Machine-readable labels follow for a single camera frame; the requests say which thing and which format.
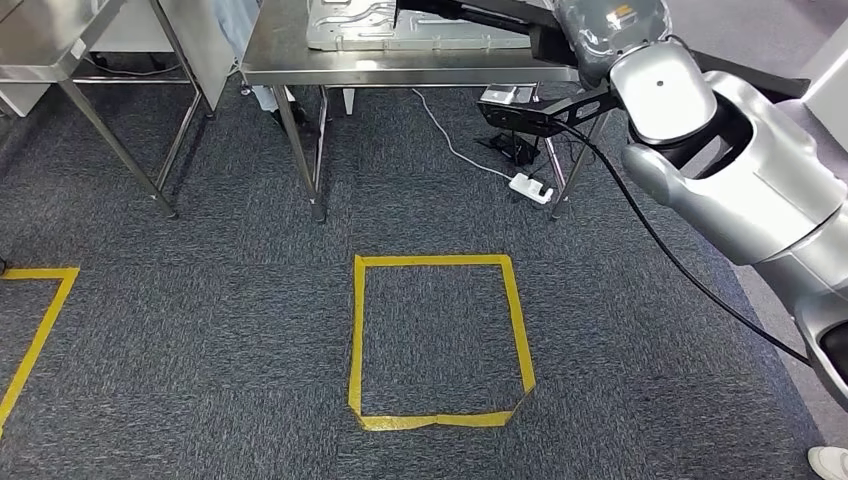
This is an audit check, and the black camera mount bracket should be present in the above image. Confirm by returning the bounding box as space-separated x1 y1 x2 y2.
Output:
476 89 624 139

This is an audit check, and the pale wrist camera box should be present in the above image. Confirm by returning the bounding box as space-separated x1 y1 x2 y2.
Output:
480 84 539 106

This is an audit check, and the black power adapter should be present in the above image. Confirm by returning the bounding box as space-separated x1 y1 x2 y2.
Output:
488 131 542 167

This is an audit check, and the black plastic panel part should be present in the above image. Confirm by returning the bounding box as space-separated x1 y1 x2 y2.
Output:
394 0 813 101

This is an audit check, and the white power strip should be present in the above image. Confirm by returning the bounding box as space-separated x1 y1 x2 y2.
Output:
508 172 555 206

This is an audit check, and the pressed grey metal panel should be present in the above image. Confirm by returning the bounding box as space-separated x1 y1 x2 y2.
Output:
305 0 535 53

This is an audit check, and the white office desk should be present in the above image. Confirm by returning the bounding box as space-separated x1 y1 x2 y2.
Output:
86 0 237 114

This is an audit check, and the white power cable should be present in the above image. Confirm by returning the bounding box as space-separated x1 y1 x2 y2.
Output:
410 87 517 181

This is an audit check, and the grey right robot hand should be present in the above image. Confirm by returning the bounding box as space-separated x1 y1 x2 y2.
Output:
553 0 674 91

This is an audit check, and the white lit display plinth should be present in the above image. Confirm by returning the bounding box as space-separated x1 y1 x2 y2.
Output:
800 19 848 134

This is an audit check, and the stainless steel side table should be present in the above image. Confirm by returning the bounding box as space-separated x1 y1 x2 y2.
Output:
0 0 217 220

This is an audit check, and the stainless steel workbench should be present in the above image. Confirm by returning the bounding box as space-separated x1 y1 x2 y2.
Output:
239 0 611 224

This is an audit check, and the yellow floor tape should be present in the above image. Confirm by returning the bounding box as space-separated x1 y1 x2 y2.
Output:
0 266 81 439
347 254 537 433

